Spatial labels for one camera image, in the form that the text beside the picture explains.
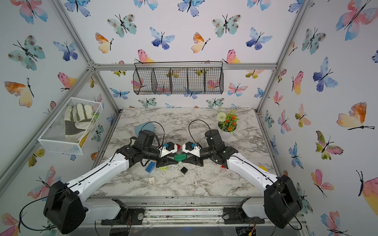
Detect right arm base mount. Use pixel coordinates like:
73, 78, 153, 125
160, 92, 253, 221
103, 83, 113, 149
222, 198, 266, 224

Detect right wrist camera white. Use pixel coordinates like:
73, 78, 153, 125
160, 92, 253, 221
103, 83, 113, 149
182, 142, 201, 157

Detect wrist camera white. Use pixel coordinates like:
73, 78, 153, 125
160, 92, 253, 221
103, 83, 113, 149
182, 142, 201, 157
159, 142, 178, 158

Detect light blue dustpan scoop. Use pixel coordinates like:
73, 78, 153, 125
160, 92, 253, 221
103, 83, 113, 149
134, 123, 155, 137

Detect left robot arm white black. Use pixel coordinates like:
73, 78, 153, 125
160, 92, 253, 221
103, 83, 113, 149
43, 130, 178, 235

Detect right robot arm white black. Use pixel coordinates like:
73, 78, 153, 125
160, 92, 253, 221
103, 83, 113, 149
182, 129, 302, 229

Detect green long lego brick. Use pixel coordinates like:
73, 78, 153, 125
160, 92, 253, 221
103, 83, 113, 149
174, 153, 187, 162

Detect work glove white grey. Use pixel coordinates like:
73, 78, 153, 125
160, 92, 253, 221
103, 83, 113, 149
64, 103, 95, 143

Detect white pot with flowers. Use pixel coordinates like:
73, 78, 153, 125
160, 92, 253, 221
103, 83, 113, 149
217, 109, 239, 141

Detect white wire wall basket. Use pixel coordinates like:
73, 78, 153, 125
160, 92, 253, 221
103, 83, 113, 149
38, 97, 103, 155

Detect black small lego brick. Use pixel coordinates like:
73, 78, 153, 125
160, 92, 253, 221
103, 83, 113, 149
180, 167, 188, 175

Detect black wire wall basket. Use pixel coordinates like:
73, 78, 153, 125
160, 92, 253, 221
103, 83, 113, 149
132, 61, 224, 96

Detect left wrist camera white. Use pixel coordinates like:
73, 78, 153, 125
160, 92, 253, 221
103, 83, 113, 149
159, 142, 178, 158

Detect yellow cup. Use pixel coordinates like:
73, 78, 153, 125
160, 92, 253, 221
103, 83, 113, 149
259, 166, 268, 173

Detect blue long lego brick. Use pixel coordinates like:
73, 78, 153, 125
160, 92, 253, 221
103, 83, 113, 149
145, 162, 156, 174

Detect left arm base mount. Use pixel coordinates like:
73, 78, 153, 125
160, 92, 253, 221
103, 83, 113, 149
101, 198, 145, 227

